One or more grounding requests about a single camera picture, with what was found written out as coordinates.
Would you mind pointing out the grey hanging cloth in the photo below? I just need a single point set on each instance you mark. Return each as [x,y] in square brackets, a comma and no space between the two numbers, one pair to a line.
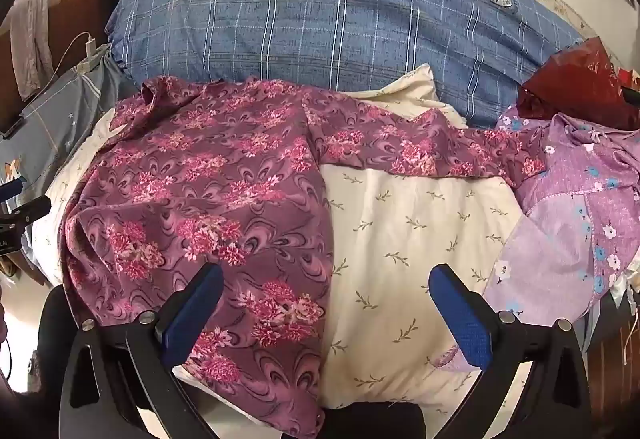
[30,39]

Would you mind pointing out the brown wooden headboard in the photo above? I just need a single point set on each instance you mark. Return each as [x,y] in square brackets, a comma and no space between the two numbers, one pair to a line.
[75,14]

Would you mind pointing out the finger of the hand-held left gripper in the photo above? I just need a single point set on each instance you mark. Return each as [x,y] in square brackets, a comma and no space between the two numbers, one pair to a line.
[32,210]
[11,188]

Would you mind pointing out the blue plaid quilt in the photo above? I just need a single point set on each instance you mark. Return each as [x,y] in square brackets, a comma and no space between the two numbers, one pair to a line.
[325,19]

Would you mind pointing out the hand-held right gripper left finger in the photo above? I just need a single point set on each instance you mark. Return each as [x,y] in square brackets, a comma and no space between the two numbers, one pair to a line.
[192,314]

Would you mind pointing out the wooden cabinet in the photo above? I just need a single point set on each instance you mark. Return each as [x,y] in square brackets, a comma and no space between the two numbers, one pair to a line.
[617,369]

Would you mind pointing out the white charger plug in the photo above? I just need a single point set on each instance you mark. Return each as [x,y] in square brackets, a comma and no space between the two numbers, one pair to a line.
[90,50]

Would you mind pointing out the lilac floral garment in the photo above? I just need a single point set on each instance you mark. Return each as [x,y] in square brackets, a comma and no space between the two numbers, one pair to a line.
[550,244]

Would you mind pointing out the beige power strip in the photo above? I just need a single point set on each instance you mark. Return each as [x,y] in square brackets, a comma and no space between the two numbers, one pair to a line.
[97,58]

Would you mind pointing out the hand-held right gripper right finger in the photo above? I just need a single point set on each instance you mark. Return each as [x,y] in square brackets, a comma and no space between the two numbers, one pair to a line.
[462,314]

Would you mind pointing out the cream leaf-print pillow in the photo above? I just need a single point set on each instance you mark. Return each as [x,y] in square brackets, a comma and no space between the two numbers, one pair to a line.
[400,229]

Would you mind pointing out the red plastic bag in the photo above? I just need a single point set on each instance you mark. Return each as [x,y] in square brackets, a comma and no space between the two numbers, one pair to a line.
[565,84]

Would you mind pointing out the grey-blue star-print pillow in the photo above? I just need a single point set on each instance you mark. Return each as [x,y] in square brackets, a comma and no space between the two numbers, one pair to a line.
[55,119]

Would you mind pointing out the maroon floral garment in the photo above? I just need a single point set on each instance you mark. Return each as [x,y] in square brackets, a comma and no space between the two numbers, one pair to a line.
[200,179]

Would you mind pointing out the person's black trousers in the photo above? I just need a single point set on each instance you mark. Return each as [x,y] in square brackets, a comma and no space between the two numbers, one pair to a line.
[50,334]

